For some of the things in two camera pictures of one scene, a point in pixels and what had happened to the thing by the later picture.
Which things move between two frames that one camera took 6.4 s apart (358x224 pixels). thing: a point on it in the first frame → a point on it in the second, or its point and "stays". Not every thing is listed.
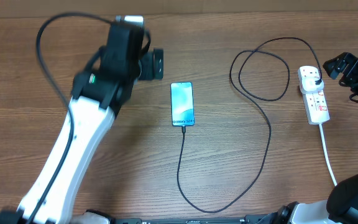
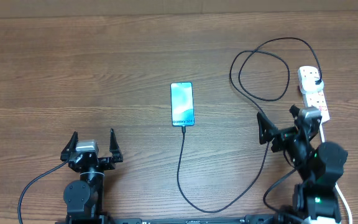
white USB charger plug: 308,84 stays
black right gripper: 352,66 → 267,134
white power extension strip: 317,110 stays
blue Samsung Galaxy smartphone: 183,110 stays
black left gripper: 148,72 → 109,163
